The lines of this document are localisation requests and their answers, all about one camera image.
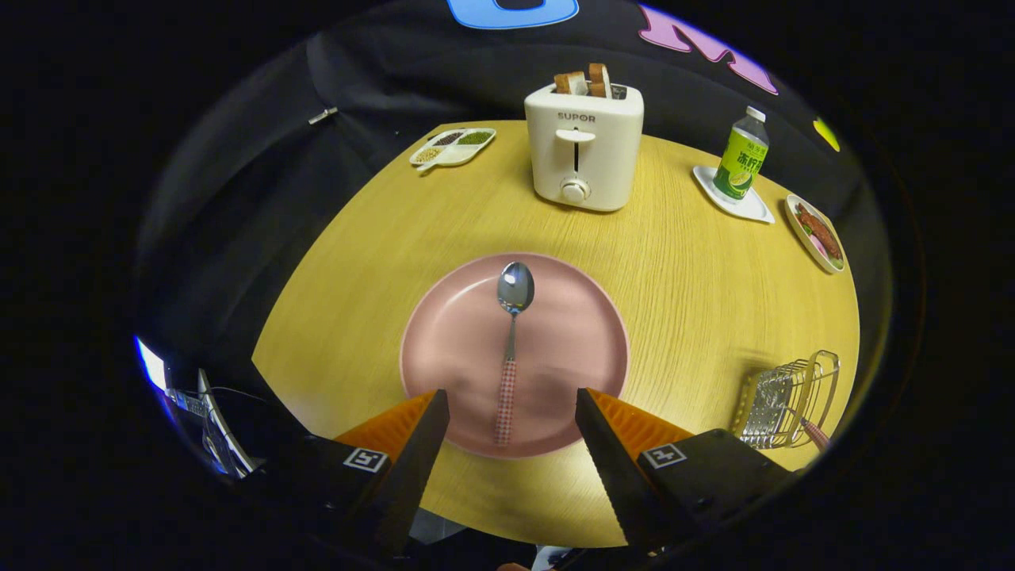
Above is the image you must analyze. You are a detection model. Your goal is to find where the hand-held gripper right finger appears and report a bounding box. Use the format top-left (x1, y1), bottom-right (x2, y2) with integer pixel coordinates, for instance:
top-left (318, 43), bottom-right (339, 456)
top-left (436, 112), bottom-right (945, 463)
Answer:
top-left (576, 388), bottom-right (794, 552)

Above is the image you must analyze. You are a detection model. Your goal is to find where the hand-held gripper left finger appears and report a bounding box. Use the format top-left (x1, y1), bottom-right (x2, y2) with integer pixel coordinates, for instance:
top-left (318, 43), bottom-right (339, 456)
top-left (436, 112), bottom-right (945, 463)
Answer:
top-left (262, 389), bottom-right (450, 556)

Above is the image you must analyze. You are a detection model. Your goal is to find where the fork with red checked handle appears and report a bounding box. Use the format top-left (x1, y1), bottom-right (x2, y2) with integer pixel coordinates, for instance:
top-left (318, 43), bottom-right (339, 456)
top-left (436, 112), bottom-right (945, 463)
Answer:
top-left (781, 408), bottom-right (833, 451)

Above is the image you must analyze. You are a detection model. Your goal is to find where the spoon with red checked handle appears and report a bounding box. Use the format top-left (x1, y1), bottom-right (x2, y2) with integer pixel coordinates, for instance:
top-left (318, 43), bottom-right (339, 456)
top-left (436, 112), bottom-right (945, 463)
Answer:
top-left (495, 262), bottom-right (536, 447)

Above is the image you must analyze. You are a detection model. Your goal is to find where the pink round plate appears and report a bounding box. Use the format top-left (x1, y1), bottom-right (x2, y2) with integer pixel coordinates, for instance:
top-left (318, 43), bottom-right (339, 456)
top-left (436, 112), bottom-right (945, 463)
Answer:
top-left (400, 252), bottom-right (630, 460)

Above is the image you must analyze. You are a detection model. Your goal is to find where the silver laptop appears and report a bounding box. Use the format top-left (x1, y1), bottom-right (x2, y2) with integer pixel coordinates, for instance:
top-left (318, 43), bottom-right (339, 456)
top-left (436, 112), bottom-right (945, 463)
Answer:
top-left (197, 369), bottom-right (259, 477)

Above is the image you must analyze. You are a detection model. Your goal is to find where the white square coaster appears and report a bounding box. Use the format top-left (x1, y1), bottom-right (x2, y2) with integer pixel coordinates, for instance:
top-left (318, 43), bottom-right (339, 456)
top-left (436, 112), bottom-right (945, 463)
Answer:
top-left (692, 164), bottom-right (776, 224)

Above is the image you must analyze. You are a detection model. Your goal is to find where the white oval food plate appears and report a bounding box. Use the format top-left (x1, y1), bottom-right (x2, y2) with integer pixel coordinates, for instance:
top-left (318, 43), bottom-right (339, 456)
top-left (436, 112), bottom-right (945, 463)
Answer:
top-left (785, 194), bottom-right (848, 275)

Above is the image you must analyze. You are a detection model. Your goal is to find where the white toaster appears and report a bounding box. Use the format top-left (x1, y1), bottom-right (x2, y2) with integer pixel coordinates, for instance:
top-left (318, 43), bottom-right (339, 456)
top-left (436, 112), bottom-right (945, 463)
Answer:
top-left (524, 82), bottom-right (645, 213)

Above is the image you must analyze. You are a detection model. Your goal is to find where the brown meat slice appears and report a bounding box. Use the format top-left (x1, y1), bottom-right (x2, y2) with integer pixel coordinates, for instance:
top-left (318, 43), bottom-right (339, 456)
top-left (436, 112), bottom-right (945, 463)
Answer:
top-left (795, 203), bottom-right (843, 261)

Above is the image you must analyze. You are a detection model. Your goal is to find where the white divided condiment dish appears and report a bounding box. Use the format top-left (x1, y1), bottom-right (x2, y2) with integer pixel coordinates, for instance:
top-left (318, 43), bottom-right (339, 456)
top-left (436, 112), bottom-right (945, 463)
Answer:
top-left (409, 128), bottom-right (497, 172)

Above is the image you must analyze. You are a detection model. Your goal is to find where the black backdrop cloth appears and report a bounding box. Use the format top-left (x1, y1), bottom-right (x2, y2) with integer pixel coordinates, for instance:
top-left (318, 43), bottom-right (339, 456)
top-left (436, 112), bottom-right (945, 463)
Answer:
top-left (135, 0), bottom-right (881, 413)

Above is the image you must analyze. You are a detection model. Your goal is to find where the green label drink bottle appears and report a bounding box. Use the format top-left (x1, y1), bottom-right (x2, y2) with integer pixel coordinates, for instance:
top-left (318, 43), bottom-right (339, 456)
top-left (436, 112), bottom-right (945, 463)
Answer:
top-left (712, 106), bottom-right (771, 201)

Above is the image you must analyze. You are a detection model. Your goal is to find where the metal wire basket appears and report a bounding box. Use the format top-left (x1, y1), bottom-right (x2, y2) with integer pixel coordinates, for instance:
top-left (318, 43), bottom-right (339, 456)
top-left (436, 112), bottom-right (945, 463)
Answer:
top-left (730, 350), bottom-right (841, 450)

